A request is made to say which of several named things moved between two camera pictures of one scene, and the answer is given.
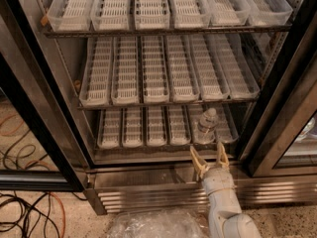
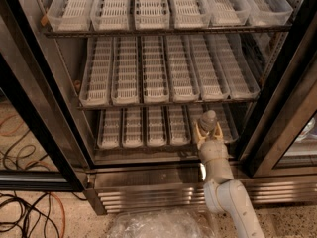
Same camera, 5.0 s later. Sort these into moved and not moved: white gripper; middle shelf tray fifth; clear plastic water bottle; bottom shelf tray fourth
Moved: white gripper
Not moved: middle shelf tray fifth; bottom shelf tray fourth; clear plastic water bottle
